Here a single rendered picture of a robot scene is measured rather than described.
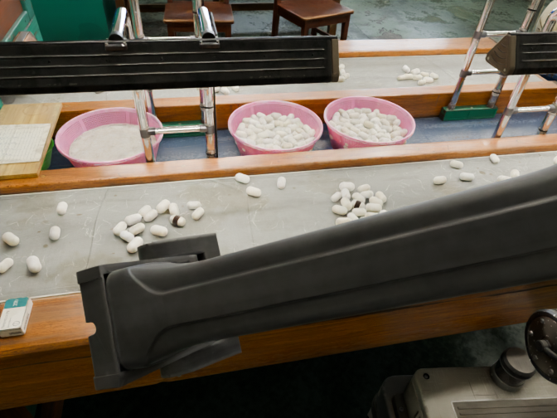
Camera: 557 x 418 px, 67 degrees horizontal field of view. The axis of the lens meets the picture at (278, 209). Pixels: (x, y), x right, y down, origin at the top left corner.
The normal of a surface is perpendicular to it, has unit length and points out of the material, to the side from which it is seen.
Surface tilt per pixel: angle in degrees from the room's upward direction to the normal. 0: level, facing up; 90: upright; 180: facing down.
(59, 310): 0
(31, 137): 0
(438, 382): 0
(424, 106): 90
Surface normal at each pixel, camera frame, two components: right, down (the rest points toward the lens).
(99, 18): 0.23, 0.66
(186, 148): 0.06, -0.74
